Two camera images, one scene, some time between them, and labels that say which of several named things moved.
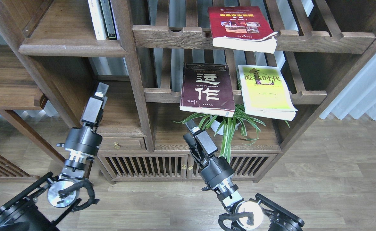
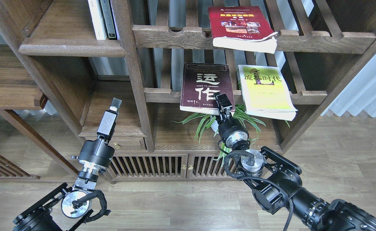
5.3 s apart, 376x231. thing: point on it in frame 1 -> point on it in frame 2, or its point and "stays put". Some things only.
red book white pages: x=243 y=28 stays put
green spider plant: x=227 y=124 stays put
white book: x=97 y=20 stays put
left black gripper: x=85 y=139 -> x=98 y=152
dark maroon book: x=207 y=88 stays put
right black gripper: x=214 y=170 -> x=232 y=131
